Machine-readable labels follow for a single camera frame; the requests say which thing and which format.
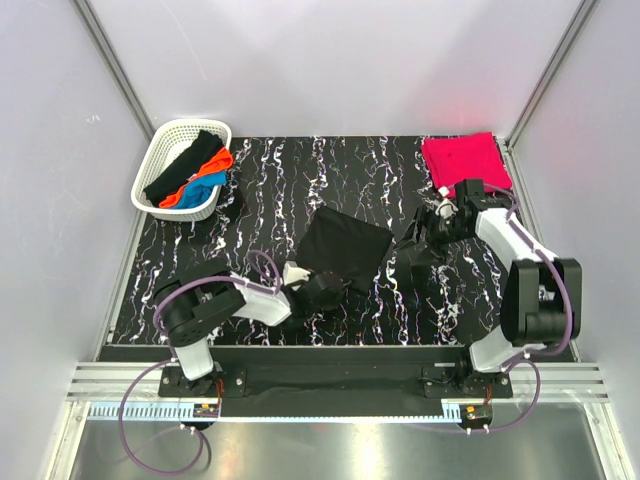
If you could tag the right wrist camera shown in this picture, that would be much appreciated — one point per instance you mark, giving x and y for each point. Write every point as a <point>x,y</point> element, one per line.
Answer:
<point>467,197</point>

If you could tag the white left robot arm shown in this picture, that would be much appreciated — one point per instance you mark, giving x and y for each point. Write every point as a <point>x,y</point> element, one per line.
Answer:
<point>186,313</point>

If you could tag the aluminium corner post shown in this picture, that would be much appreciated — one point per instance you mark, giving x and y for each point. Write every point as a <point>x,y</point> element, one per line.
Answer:
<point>108,54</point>
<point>570,36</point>

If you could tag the folded pink t shirt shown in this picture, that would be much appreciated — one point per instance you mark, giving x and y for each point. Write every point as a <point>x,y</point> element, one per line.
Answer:
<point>451,160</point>

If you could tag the right aluminium corner post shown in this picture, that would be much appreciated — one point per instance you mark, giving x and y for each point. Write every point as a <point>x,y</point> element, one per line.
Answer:
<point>570,36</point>

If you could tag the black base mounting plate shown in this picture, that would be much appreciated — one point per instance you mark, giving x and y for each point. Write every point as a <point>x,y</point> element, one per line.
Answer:
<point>339,405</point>

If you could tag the black t shirt in basket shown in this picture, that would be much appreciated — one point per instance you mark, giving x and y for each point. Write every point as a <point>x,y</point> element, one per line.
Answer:
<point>187,163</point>

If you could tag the black t shirt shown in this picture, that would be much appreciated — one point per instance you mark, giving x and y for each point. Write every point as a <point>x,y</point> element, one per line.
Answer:
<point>187,163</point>
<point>347,247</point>

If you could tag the orange t shirt in basket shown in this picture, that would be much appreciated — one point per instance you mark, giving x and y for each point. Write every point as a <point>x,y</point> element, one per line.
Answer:
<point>221,161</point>

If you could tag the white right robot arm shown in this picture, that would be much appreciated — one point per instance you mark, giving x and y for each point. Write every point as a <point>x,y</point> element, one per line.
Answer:
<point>539,312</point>

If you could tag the blue t shirt in basket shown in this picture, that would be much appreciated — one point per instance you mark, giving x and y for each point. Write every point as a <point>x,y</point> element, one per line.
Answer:
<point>198,190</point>

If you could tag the aluminium frame rail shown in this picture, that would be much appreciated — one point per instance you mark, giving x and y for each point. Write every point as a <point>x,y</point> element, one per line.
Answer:
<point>550,382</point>

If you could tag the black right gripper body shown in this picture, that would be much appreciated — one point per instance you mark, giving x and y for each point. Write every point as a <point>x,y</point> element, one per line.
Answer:
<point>450,230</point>

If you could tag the left aluminium corner post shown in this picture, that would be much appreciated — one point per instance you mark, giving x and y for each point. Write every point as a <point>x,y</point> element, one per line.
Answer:
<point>108,54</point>

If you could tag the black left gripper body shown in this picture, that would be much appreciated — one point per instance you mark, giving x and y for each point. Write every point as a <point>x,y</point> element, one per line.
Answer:
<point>332,304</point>

